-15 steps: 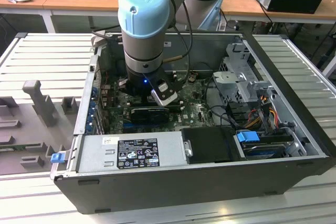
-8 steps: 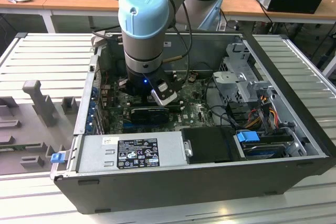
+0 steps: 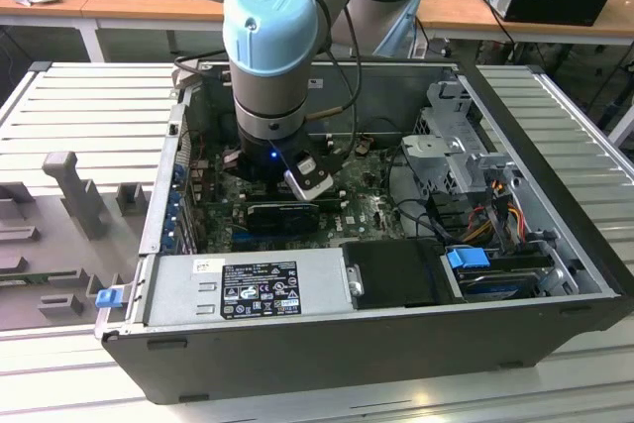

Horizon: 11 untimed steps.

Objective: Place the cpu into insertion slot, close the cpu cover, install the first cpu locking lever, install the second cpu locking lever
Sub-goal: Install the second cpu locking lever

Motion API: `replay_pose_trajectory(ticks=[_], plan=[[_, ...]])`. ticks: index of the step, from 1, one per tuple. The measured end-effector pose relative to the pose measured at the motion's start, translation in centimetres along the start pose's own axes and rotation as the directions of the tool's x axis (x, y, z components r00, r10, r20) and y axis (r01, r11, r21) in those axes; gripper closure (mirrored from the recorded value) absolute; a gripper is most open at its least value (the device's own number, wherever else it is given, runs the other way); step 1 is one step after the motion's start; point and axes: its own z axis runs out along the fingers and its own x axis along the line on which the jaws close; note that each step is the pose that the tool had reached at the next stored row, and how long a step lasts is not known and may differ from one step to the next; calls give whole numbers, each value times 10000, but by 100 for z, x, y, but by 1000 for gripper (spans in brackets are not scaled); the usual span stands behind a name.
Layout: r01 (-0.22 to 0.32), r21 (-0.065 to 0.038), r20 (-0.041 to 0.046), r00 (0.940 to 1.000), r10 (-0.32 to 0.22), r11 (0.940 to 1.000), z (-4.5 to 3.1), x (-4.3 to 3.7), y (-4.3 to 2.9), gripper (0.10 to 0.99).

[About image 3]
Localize green RAM stick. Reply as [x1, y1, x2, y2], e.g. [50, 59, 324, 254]
[0, 271, 53, 290]
[245, 198, 351, 211]

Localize black graphics card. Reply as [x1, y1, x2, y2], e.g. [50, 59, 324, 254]
[246, 201, 322, 238]

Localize silver perforated drive cage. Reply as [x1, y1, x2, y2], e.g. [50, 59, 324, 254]
[399, 78, 524, 199]

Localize silver power supply unit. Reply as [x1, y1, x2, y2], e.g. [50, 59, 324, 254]
[140, 247, 359, 331]

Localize orange power wire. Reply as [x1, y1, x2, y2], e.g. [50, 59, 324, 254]
[465, 207, 494, 242]

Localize hard disk drive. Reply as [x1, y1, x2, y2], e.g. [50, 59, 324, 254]
[456, 267, 542, 303]

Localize yellow power wire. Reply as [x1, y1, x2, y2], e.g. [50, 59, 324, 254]
[502, 202, 527, 244]

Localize grey parts rack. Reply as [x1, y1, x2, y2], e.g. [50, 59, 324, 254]
[0, 150, 156, 333]

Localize pale blue teach pendant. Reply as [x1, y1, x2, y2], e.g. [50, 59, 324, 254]
[373, 0, 423, 60]

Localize grey case latch handle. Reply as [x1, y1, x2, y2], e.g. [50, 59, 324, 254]
[170, 56, 202, 93]

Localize green motherboard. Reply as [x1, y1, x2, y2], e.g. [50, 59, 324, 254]
[195, 137, 415, 254]

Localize black and silver PC case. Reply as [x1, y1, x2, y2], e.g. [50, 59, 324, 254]
[93, 59, 634, 407]

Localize black plastic shroud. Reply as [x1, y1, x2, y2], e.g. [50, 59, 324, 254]
[340, 238, 470, 311]

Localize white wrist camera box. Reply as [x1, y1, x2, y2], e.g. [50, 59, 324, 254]
[283, 138, 344, 202]

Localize blue disk carrier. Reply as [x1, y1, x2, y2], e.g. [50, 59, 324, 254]
[445, 246, 491, 286]

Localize blue release latch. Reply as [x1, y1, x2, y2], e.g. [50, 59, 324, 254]
[96, 287, 123, 310]

